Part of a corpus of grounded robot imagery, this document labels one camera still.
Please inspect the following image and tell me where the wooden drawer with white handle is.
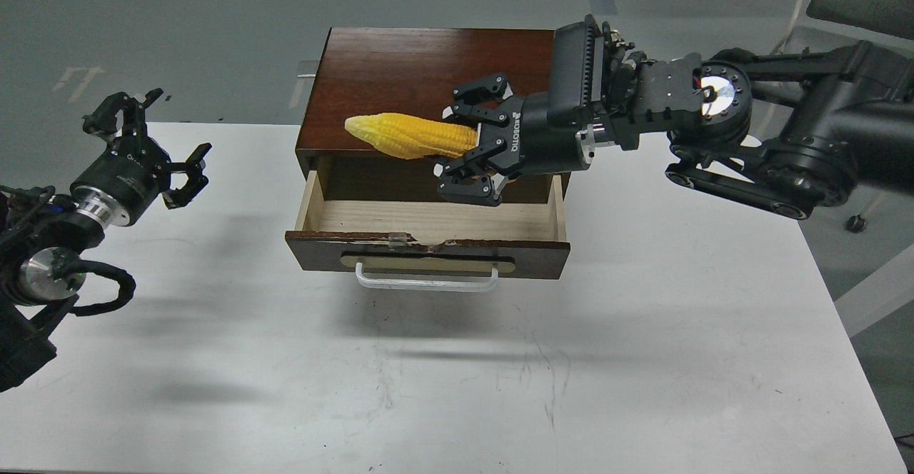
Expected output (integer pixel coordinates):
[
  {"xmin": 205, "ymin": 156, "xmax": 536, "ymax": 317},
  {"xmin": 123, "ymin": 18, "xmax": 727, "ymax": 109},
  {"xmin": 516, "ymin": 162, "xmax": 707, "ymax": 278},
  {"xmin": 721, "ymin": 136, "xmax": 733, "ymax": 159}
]
[{"xmin": 285, "ymin": 171, "xmax": 571, "ymax": 280}]

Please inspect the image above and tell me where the yellow corn cob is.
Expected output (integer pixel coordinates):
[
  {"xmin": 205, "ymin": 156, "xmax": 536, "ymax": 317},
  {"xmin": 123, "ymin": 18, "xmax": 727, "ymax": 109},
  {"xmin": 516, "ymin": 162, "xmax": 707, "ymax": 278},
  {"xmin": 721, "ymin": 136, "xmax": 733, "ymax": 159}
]
[{"xmin": 345, "ymin": 113, "xmax": 478, "ymax": 161}]

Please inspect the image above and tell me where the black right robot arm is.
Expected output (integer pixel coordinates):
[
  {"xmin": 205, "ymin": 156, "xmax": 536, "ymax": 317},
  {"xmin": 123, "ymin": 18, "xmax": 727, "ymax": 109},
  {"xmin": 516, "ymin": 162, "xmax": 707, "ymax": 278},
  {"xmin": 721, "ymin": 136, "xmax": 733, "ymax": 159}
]
[{"xmin": 435, "ymin": 16, "xmax": 913, "ymax": 220}]

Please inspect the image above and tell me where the dark wooden cabinet box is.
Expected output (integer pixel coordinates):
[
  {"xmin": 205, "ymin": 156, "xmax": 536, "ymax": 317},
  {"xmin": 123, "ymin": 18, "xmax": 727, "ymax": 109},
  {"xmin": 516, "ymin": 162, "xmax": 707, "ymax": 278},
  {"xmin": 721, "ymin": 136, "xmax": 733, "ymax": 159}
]
[{"xmin": 295, "ymin": 27, "xmax": 553, "ymax": 203}]

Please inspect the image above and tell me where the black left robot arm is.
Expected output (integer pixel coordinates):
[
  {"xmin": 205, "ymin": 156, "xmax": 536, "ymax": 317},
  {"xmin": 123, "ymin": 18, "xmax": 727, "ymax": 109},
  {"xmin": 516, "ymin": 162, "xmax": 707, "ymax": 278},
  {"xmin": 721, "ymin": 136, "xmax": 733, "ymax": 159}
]
[{"xmin": 1, "ymin": 88, "xmax": 211, "ymax": 390}]

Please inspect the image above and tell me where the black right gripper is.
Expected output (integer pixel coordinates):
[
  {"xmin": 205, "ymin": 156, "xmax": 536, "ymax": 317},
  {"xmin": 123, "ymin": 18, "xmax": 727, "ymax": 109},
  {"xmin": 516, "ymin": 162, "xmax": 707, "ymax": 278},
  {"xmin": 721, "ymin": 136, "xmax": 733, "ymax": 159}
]
[{"xmin": 432, "ymin": 73, "xmax": 590, "ymax": 207}]

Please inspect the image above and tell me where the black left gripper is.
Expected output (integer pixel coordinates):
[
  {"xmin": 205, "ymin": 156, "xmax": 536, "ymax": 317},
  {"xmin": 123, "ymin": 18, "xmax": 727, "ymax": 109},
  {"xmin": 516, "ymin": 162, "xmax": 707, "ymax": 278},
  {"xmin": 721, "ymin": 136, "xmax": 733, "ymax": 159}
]
[{"xmin": 73, "ymin": 88, "xmax": 212, "ymax": 228}]

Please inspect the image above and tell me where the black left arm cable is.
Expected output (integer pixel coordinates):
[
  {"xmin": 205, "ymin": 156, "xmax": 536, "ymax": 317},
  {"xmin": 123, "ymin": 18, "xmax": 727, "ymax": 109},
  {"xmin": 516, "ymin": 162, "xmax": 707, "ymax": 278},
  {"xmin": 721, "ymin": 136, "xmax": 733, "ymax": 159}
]
[{"xmin": 50, "ymin": 260, "xmax": 137, "ymax": 318}]

